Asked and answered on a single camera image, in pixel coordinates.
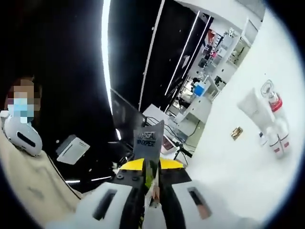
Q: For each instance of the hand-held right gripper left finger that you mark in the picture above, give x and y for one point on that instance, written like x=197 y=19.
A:
x=129 y=177

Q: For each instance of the blue box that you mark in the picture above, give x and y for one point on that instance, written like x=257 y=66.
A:
x=199 y=90

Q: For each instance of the white worn device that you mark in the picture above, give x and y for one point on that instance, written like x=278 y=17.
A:
x=10 y=130

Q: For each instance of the black monitor stand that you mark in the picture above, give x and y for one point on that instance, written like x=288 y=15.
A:
x=183 y=149

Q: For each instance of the black computer monitor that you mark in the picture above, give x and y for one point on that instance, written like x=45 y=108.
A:
x=126 y=114

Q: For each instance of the white skincare tube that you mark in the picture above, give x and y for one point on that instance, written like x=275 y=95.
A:
x=255 y=109

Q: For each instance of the black green skincare pouch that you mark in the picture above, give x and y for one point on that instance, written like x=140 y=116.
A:
x=149 y=143

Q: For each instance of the ceiling light strip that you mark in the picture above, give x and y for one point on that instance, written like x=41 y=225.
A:
x=106 y=47

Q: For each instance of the white pump bottle red band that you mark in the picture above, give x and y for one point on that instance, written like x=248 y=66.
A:
x=276 y=103

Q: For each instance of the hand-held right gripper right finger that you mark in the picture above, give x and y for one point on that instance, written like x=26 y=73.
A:
x=176 y=176

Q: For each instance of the gold skincare sachet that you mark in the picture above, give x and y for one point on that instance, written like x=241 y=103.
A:
x=237 y=133

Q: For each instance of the red display shelf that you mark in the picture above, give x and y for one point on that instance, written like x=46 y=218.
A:
x=210 y=35

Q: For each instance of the white counter cabinets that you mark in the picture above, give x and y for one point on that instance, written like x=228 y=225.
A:
x=193 y=114

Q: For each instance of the white ceiling air vent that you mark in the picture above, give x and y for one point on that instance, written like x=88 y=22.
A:
x=76 y=148

